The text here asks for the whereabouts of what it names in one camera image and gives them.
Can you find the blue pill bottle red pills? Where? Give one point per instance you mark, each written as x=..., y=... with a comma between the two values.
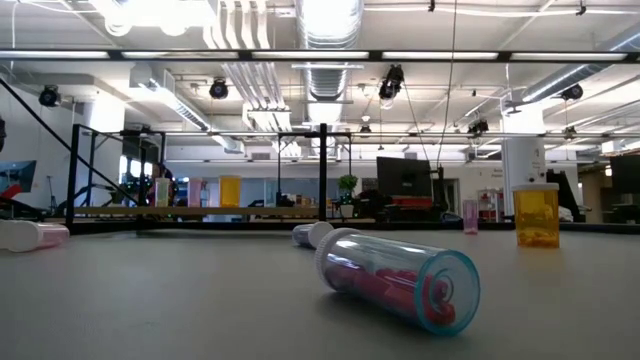
x=320, y=235

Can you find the orange pill bottle white cap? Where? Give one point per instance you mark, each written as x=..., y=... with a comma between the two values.
x=230, y=191
x=536, y=215

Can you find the pink pill bottle white cap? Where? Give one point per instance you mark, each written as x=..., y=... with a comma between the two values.
x=195, y=192
x=470, y=217
x=50, y=236

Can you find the small potted plant white pot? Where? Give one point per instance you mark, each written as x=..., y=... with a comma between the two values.
x=347, y=185

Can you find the large black monitor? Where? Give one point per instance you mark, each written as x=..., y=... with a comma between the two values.
x=404, y=177

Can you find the red storage bins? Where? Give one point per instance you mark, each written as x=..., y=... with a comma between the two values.
x=410, y=202

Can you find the teal pill bottle red pills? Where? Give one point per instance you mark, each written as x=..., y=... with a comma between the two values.
x=380, y=270

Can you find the black ceiling spotlight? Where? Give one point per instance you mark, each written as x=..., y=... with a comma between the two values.
x=50, y=96
x=478, y=126
x=571, y=92
x=218, y=89

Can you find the person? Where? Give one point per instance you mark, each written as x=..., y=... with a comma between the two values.
x=162, y=170

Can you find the grey table mat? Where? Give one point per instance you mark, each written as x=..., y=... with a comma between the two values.
x=200, y=310

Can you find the monitor showing blue picture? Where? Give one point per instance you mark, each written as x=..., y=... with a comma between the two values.
x=17, y=177

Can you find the black screen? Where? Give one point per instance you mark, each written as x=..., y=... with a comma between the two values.
x=625, y=187

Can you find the black metal shelf frame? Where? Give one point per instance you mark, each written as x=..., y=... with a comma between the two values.
x=322, y=175

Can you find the black overhead camera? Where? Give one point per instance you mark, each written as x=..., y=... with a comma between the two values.
x=392, y=82

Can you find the silver ventilation duct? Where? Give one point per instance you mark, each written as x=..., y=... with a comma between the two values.
x=327, y=50

